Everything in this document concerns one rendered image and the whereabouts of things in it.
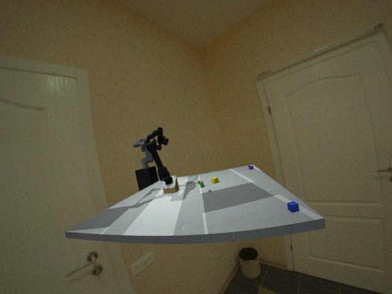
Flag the small blue block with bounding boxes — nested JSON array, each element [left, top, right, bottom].
[[287, 201, 299, 213]]

